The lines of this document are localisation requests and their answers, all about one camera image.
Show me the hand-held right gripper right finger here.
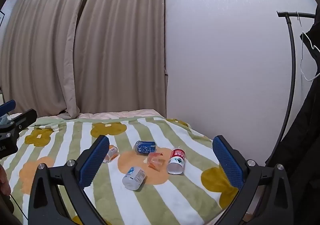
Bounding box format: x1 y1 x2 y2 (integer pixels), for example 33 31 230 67
212 135 295 225

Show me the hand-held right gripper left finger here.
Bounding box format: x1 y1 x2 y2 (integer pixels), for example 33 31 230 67
27 135 111 225

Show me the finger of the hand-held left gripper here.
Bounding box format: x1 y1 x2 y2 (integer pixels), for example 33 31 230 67
9 109 38 131
0 100 16 117

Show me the clear orange plastic cup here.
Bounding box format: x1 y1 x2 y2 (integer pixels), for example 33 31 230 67
147 151 166 172

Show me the person's left hand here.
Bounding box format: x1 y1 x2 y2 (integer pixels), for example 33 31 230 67
0 164 11 196

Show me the striped floral blanket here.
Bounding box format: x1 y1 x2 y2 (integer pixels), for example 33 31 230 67
0 116 240 225

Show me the white bottle blue label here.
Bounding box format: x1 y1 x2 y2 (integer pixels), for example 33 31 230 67
122 166 147 191

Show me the red white bottle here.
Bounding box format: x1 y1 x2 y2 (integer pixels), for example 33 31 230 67
167 148 187 175

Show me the pink bed sheet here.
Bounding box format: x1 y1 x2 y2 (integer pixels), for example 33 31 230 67
37 109 167 121

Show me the beige curtain panel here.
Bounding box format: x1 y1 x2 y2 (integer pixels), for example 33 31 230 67
0 0 98 118
64 0 167 120

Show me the black metal clothes rack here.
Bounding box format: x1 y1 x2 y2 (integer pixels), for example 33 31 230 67
265 11 317 164

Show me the thin black cable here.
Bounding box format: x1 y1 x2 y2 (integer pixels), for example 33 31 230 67
9 194 27 222

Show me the white wire hanger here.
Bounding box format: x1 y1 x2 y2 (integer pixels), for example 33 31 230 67
299 31 320 81

